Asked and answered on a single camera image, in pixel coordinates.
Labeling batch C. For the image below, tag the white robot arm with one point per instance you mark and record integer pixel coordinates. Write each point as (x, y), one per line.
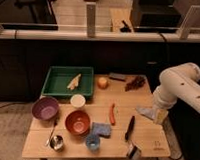
(179, 82)

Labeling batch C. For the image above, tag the white right post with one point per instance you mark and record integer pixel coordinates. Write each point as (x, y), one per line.
(188, 21)

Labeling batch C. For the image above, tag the grey cloth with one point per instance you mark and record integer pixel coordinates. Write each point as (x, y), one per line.
(147, 112)

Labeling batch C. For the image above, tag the yellow banana piece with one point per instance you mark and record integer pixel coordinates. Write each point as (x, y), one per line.
(74, 83)

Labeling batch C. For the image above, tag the white horizontal rail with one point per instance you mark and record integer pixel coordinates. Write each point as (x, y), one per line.
(103, 36)

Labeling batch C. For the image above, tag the dark grape bunch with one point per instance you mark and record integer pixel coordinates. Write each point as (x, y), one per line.
(139, 81)

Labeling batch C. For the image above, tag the red-brown bowl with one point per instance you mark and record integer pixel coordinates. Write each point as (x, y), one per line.
(78, 123)

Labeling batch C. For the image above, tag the white centre post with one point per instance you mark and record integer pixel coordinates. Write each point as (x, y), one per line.
(90, 16)

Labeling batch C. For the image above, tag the blue sponge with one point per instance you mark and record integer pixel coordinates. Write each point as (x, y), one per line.
(102, 130)

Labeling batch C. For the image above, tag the purple bowl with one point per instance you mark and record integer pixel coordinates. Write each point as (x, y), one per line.
(45, 108)

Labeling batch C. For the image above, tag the small metal cup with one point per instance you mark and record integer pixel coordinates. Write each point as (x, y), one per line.
(57, 143)

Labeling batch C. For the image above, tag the white post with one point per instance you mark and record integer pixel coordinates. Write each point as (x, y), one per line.
(188, 21)
(90, 16)

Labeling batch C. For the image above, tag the small white bowl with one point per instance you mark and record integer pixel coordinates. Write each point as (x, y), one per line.
(78, 101)

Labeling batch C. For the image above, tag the metal spoon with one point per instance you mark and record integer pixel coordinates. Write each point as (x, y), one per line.
(52, 131)

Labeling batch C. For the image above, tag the green plastic tray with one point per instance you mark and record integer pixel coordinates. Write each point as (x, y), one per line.
(58, 78)

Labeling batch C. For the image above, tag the dark grey sponge block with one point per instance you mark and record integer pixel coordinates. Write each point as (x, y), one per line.
(117, 76)

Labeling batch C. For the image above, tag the black object on shelf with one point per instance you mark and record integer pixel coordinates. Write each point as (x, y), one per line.
(125, 28)

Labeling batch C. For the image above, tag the small blue cup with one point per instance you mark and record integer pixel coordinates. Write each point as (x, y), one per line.
(93, 142)

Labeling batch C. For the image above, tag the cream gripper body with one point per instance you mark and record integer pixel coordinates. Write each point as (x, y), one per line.
(160, 116)

